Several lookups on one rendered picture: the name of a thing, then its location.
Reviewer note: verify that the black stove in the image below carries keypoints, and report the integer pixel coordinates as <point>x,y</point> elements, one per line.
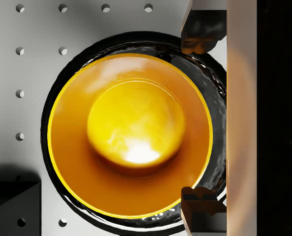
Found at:
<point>15,211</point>

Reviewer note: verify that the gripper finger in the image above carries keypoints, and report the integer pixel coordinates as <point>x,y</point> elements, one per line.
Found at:
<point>202,27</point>
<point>205,216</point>

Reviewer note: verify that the yellow bowl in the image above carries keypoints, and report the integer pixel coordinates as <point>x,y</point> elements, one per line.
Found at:
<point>136,123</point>

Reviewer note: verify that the black plate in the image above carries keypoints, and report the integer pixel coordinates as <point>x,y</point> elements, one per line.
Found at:
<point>217,118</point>

